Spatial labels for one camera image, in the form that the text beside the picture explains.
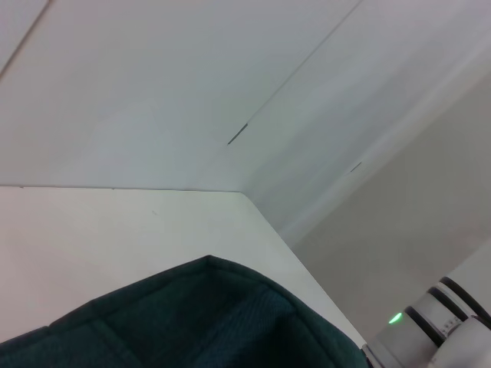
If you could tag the dark teal lunch bag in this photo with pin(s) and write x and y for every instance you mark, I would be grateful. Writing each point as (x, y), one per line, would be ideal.
(192, 326)

